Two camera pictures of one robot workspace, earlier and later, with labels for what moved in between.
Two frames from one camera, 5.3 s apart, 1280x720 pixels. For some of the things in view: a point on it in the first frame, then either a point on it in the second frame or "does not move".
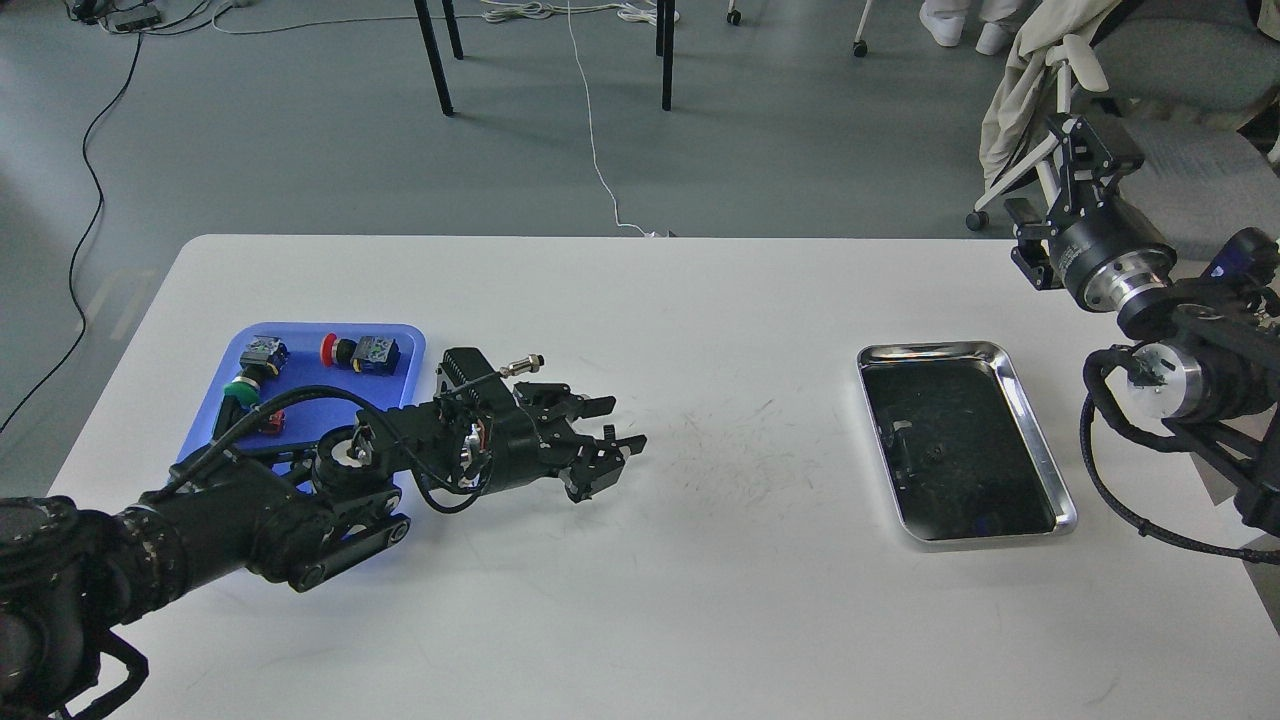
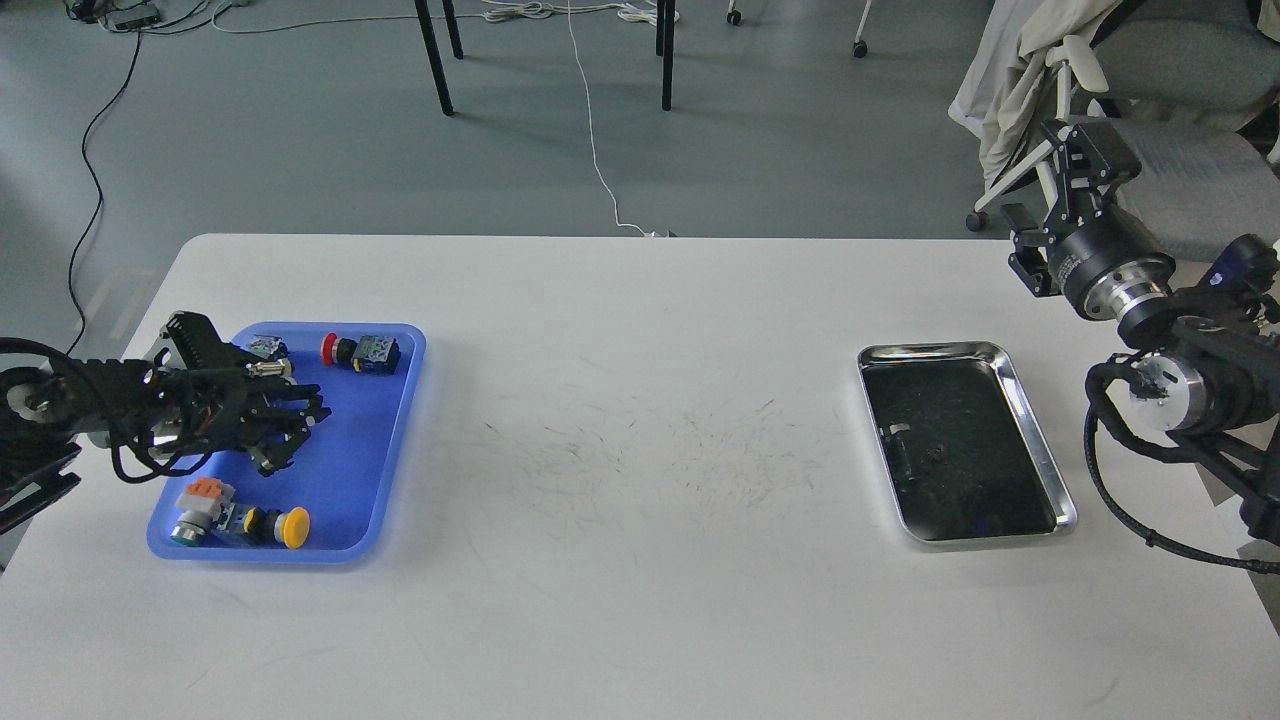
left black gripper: [522, 452] -> [214, 410]
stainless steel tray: [964, 460] does not move
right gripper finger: [1094, 164] does not move
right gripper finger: [1031, 254] does not move
